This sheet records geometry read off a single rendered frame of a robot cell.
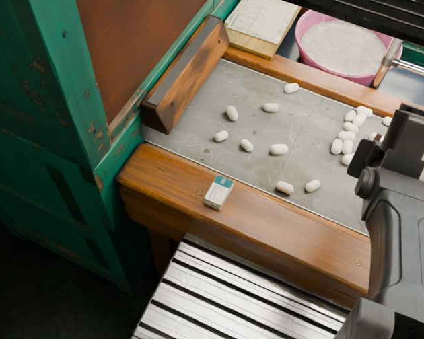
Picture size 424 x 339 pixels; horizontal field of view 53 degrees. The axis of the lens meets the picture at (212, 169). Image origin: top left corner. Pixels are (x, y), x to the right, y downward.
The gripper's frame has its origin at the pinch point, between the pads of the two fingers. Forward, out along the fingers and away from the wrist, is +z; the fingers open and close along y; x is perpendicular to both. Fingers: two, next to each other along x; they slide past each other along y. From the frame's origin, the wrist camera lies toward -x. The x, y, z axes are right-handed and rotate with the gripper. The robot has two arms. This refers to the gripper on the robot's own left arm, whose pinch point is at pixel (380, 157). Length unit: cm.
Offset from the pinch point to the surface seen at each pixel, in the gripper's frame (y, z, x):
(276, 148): 18.6, 5.8, 7.1
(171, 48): 45.5, 2.3, -4.9
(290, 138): 16.9, 11.1, 5.2
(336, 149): 7.1, 10.3, 3.5
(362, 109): 5.1, 20.1, -5.1
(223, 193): 23.4, -7.8, 15.7
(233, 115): 30.0, 8.9, 4.5
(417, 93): -7.0, 41.0, -12.2
